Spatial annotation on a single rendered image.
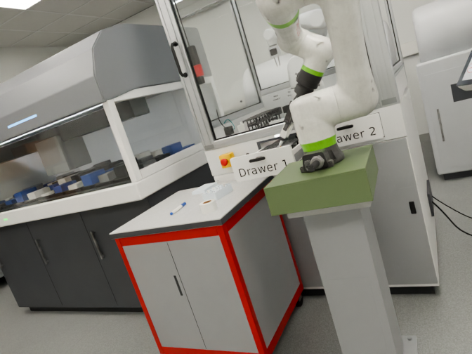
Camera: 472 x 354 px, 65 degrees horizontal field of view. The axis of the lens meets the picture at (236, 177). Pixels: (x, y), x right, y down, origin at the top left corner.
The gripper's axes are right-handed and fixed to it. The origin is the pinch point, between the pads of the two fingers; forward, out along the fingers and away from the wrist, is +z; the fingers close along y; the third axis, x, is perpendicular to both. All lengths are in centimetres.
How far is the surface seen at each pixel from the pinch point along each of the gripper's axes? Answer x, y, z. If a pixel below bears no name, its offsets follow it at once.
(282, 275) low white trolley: 28, -2, 67
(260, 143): -17.0, -20.2, 20.2
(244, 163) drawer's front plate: -7.5, 12.1, 18.5
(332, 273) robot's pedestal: 48, 28, 29
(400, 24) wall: -46, -345, -57
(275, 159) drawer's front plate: 4.4, 10.4, 9.8
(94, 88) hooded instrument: -100, 18, 25
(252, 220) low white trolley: 7.0, 12.7, 40.5
